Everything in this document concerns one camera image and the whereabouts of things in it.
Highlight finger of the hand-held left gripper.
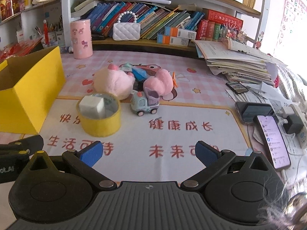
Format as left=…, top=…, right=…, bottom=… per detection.
left=0, top=149, right=31, bottom=163
left=0, top=135, right=45, bottom=154

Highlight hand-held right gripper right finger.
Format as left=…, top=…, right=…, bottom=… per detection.
left=180, top=141, right=285, bottom=191

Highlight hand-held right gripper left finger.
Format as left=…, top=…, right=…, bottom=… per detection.
left=17, top=141, right=118, bottom=191

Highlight yellow tape roll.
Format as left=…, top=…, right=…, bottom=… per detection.
left=76, top=92, right=121, bottom=137

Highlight yellow cardboard box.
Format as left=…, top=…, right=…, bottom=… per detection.
left=0, top=46, right=66, bottom=135

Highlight white foam cube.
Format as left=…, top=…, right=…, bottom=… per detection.
left=79, top=95, right=106, bottom=120

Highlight pale green toy truck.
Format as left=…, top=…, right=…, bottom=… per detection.
left=130, top=88, right=160, bottom=117

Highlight pale pink plush toy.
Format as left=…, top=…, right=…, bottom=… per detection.
left=93, top=63, right=135, bottom=100

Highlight orange toy propeller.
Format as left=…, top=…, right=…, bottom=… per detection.
left=171, top=71, right=179, bottom=89

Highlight pink fluffy plush toy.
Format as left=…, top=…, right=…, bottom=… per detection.
left=143, top=69, right=175, bottom=97

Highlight blue plastic toy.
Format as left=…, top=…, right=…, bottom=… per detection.
left=131, top=67, right=150, bottom=81

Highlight pink printed desk mat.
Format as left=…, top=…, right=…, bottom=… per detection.
left=0, top=50, right=288, bottom=185

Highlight smartphone with lit screen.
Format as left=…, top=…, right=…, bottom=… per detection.
left=254, top=115, right=292, bottom=170

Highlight small black smartphone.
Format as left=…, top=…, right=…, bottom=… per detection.
left=227, top=81, right=248, bottom=94

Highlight red gift packs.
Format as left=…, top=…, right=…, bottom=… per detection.
left=0, top=37, right=44, bottom=60

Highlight black charger on power strip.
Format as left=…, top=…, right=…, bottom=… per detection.
left=290, top=104, right=307, bottom=149

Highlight stack of papers and workbooks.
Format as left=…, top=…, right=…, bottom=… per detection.
left=192, top=38, right=288, bottom=87

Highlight grey fluffy cloth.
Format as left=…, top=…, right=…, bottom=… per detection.
left=258, top=176, right=307, bottom=230

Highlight red tassel ornament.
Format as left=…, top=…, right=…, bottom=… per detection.
left=43, top=20, right=50, bottom=46

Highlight grey knitted cloth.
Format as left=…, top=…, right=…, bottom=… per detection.
left=276, top=62, right=307, bottom=101

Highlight white pen holder with pens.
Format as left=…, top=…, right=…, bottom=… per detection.
left=48, top=20, right=66, bottom=47
left=34, top=21, right=46, bottom=41

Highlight pink cylinder container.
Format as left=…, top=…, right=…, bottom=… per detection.
left=69, top=19, right=93, bottom=59

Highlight orange and blue carton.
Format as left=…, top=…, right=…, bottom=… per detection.
left=157, top=34, right=189, bottom=46
left=164, top=26, right=197, bottom=39

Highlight red thick book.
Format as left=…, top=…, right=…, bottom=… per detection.
left=196, top=19, right=209, bottom=41
left=207, top=21, right=215, bottom=41

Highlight colourful cartoon ornament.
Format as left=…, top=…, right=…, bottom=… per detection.
left=219, top=23, right=248, bottom=45

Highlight white quilted handbag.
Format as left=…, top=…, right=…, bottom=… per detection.
left=112, top=11, right=141, bottom=41

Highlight red boxed dictionary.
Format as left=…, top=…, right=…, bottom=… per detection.
left=207, top=9, right=244, bottom=25

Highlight white wooden bookshelf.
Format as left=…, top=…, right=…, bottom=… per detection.
left=61, top=0, right=271, bottom=53

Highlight row of colourful books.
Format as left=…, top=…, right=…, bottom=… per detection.
left=90, top=1, right=205, bottom=40

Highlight thick cream book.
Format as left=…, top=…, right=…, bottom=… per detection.
left=71, top=0, right=106, bottom=18

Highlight white light bar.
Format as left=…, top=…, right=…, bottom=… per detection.
left=101, top=0, right=172, bottom=5

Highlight alphabet wall poster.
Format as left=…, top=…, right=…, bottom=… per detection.
left=276, top=0, right=307, bottom=53

